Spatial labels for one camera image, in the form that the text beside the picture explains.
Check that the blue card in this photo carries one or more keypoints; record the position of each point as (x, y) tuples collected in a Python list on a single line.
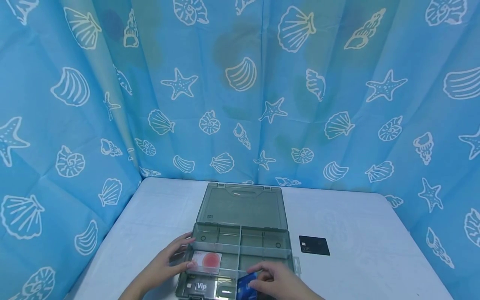
[(245, 288)]

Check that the white card with red circle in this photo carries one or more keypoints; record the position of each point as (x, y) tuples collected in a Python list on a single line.
[(210, 261)]

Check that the person's right hand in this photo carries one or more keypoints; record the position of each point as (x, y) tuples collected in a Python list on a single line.
[(279, 283)]

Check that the black card with white lettering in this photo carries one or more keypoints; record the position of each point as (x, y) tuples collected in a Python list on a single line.
[(202, 287)]

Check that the person's left forearm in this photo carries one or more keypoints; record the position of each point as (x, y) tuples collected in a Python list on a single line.
[(137, 288)]

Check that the black card with white patch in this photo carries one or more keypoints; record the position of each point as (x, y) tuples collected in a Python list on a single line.
[(226, 293)]

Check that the grey translucent compartment box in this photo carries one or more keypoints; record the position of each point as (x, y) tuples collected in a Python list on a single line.
[(242, 208)]

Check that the person's right forearm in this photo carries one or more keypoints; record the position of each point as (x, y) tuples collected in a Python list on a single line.
[(309, 295)]

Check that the person's left hand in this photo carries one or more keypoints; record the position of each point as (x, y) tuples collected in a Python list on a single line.
[(165, 264)]

